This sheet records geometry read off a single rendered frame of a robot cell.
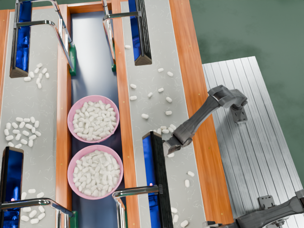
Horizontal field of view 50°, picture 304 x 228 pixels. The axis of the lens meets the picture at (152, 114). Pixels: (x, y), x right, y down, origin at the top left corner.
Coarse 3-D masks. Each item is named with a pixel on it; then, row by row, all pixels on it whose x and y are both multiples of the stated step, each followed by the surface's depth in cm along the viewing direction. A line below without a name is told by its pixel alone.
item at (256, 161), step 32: (224, 64) 193; (256, 64) 193; (256, 96) 184; (224, 128) 176; (256, 128) 176; (224, 160) 169; (256, 160) 169; (288, 160) 169; (256, 192) 162; (288, 192) 162; (288, 224) 156
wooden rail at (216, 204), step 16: (176, 0) 202; (176, 16) 197; (176, 32) 193; (192, 32) 192; (192, 48) 187; (192, 64) 182; (192, 80) 178; (192, 96) 174; (192, 112) 170; (208, 128) 166; (208, 144) 163; (208, 160) 159; (208, 176) 156; (224, 176) 156; (208, 192) 153; (224, 192) 153; (208, 208) 151; (224, 208) 150
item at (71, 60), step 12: (24, 0) 157; (36, 0) 158; (48, 0) 159; (60, 12) 168; (24, 24) 151; (36, 24) 151; (48, 24) 152; (60, 24) 169; (60, 36) 162; (72, 48) 194; (72, 60) 190; (72, 72) 188
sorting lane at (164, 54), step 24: (144, 0) 205; (168, 0) 205; (168, 24) 197; (168, 48) 190; (144, 72) 183; (144, 96) 177; (168, 96) 177; (144, 120) 171; (168, 120) 171; (192, 144) 165; (144, 168) 161; (168, 168) 160; (192, 168) 160; (192, 192) 155; (144, 216) 151; (192, 216) 151
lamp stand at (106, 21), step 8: (104, 0) 163; (104, 8) 167; (104, 16) 153; (112, 16) 152; (120, 16) 152; (128, 16) 153; (136, 16) 153; (104, 24) 156; (104, 32) 162; (112, 40) 191; (112, 48) 175; (112, 56) 180; (112, 64) 187
